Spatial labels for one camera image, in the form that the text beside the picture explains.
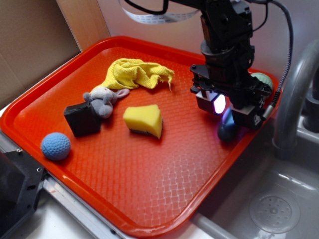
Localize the gripper finger with light pad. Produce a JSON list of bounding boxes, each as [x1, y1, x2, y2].
[[196, 91, 226, 115]]

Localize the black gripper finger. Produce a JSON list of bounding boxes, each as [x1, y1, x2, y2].
[[231, 104, 265, 130]]

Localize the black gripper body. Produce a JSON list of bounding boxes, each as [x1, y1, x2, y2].
[[190, 41, 272, 110]]

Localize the dark green plastic pickle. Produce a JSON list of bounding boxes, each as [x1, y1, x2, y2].
[[217, 107, 239, 142]]

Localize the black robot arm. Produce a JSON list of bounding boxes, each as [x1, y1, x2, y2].
[[178, 0, 272, 130]]

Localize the green dimpled ball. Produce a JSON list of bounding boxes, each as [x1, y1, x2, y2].
[[251, 72, 274, 93]]

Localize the grey faucet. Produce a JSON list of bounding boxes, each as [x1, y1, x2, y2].
[[273, 40, 319, 160]]

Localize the black faucet knob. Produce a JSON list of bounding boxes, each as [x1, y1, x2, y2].
[[303, 70, 319, 133]]

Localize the yellow sponge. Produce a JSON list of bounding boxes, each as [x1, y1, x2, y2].
[[123, 105, 163, 139]]

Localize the grey sink basin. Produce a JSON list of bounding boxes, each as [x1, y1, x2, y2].
[[191, 122, 319, 239]]

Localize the yellow cloth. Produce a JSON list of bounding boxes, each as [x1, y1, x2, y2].
[[100, 58, 174, 90]]

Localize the sink drain strainer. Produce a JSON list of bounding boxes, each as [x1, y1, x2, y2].
[[249, 192, 301, 234]]

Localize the red plastic tray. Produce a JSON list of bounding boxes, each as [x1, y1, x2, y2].
[[0, 36, 256, 238]]

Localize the grey plush bunny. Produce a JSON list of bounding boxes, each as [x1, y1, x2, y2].
[[83, 87, 130, 119]]

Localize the black block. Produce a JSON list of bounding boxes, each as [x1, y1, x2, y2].
[[63, 102, 101, 137]]

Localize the wooden board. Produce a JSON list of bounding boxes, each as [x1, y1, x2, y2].
[[57, 0, 111, 51]]

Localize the blue dimpled ball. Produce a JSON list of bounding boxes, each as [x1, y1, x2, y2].
[[40, 132, 71, 161]]

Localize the cardboard panel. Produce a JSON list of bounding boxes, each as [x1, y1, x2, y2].
[[0, 0, 80, 108]]

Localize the grey braided cable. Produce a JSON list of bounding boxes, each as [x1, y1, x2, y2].
[[263, 0, 294, 120]]

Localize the white ribbon cable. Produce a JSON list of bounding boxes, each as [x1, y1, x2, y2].
[[119, 0, 200, 25]]

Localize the aluminium rail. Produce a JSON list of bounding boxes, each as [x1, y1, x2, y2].
[[0, 129, 130, 239]]

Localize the black metal bracket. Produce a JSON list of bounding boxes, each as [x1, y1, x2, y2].
[[0, 151, 45, 239]]

